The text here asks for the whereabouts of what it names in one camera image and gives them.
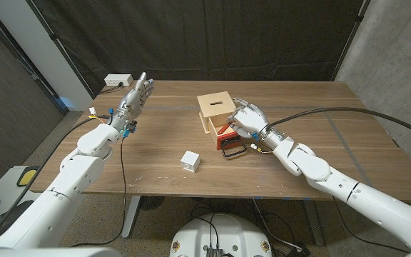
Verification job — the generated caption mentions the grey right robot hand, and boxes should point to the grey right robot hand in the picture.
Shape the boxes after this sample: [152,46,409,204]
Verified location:
[226,98,275,142]

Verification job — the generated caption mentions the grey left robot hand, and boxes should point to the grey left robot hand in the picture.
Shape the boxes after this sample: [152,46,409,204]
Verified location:
[109,71,156,131]

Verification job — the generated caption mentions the red handled knife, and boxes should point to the red handled knife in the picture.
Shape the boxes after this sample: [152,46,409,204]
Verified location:
[216,122,233,136]

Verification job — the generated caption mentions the wooden drawer red front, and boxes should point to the wooden drawer red front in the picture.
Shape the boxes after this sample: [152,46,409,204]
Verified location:
[208,114,245,151]

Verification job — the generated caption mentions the white block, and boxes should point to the white block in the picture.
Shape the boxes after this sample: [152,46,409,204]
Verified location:
[180,150,201,173]

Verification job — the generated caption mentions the white power strip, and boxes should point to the white power strip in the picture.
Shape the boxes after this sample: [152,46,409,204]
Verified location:
[103,74,134,88]

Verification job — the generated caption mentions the wooden box with slot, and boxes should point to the wooden box with slot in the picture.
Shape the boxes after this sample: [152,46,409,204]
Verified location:
[196,91,238,135]

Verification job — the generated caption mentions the black backdrop pole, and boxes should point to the black backdrop pole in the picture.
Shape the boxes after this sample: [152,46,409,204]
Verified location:
[330,0,371,82]
[25,0,96,100]

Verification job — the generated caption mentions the black backdrop curtain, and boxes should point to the black backdrop curtain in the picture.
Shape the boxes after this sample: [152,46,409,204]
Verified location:
[25,0,370,97]

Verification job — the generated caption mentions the black round floor fan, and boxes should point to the black round floor fan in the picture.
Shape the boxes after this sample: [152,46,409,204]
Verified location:
[139,196,166,212]

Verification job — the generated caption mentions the grey table leg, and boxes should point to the grey table leg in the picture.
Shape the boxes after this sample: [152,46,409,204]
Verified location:
[301,199,325,247]
[121,195,142,239]

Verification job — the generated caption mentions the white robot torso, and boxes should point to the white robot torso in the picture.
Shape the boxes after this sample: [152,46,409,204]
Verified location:
[169,213,273,257]

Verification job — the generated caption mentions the yellow foot pedal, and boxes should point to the yellow foot pedal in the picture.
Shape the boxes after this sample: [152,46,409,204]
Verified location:
[16,167,39,188]

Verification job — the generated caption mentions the dark shoe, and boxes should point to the dark shoe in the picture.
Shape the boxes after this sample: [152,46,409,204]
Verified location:
[0,199,36,231]

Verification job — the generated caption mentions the black power strip cable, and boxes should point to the black power strip cable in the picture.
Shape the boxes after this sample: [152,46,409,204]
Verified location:
[100,82,124,95]

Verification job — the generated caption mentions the black metal drawer handle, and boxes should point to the black metal drawer handle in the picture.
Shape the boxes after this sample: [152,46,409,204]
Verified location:
[221,137,248,160]

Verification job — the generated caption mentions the thin black hanging cable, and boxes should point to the thin black hanging cable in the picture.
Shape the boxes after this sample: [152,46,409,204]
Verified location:
[70,137,128,248]

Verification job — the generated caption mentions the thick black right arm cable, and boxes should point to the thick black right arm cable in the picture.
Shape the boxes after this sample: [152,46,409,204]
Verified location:
[268,106,411,143]

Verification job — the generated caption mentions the black floor cables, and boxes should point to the black floor cables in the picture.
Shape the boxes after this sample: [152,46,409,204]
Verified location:
[190,198,310,257]

